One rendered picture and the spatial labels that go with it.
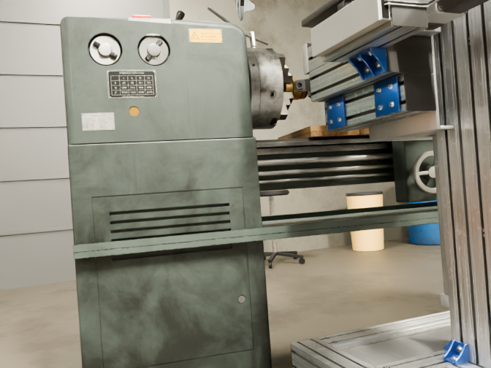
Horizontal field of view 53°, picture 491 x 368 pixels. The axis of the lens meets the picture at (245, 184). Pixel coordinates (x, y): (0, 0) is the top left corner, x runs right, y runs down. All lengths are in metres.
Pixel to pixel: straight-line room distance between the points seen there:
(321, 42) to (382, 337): 0.88
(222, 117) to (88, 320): 0.76
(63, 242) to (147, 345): 3.00
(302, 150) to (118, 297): 0.82
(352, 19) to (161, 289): 0.98
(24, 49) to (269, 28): 2.39
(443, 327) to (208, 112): 1.02
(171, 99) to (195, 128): 0.12
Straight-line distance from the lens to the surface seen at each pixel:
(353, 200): 4.94
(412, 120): 1.33
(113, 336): 1.62
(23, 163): 4.56
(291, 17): 5.53
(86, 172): 1.57
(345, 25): 1.14
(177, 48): 1.65
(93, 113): 1.58
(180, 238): 1.54
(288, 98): 1.94
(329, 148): 1.85
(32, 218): 4.54
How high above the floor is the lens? 0.69
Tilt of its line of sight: 1 degrees up
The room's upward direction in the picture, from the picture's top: 4 degrees counter-clockwise
